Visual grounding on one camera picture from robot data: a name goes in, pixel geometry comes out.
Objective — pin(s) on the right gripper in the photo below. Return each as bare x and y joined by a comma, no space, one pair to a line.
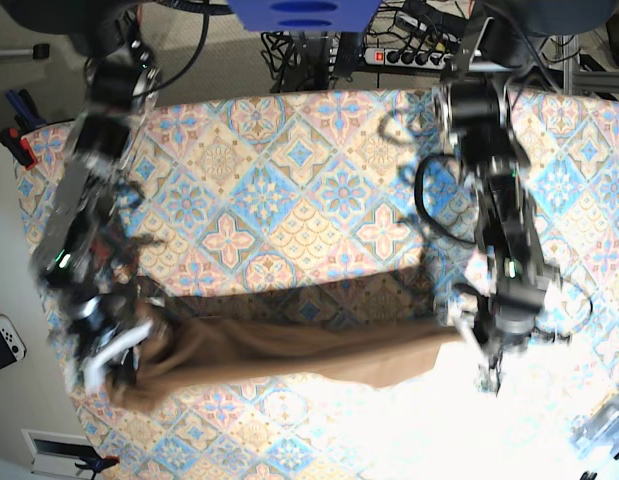
108,332

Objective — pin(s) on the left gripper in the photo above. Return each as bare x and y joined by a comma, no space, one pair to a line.
491,332

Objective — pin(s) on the brown t-shirt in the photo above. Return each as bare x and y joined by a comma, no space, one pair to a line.
187,351

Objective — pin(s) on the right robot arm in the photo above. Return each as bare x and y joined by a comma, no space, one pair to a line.
83,242

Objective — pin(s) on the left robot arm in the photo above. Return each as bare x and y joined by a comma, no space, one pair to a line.
473,111

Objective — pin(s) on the game console with white controller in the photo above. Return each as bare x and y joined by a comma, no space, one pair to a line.
12,348

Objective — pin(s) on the white floor vent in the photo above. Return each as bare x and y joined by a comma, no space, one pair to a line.
55,455

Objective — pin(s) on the black clamp at bottom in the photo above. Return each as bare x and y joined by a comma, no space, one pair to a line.
97,464

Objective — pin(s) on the clear plastic box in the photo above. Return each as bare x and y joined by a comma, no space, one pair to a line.
596,442

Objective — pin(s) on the red and black clamp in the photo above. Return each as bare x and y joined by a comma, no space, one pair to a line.
19,147

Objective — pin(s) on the patterned tablecloth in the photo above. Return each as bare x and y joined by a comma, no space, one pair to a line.
300,208

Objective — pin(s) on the white power strip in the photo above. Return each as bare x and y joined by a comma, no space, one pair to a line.
433,60

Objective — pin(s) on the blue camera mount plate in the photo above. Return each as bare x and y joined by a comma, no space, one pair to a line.
304,15

